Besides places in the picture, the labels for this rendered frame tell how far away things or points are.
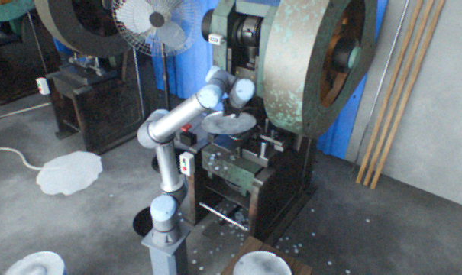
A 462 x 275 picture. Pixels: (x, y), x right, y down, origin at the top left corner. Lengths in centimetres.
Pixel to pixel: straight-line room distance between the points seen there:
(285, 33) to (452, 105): 180
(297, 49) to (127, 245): 172
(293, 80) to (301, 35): 16
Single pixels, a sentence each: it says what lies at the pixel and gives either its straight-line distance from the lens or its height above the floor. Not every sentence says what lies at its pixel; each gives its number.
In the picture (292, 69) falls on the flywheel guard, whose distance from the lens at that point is 125.
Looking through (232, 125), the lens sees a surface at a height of 91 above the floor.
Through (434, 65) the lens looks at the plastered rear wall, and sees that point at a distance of 274.
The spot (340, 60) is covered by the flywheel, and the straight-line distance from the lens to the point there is 153.
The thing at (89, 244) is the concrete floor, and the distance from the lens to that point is 247.
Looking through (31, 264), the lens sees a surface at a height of 31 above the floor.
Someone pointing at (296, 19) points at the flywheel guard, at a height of 153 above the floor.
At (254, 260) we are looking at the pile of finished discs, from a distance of 179.
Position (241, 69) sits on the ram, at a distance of 179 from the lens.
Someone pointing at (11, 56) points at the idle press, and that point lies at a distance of 460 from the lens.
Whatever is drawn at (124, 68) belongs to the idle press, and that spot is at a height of 70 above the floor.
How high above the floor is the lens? 181
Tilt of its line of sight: 33 degrees down
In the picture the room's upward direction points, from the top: 2 degrees clockwise
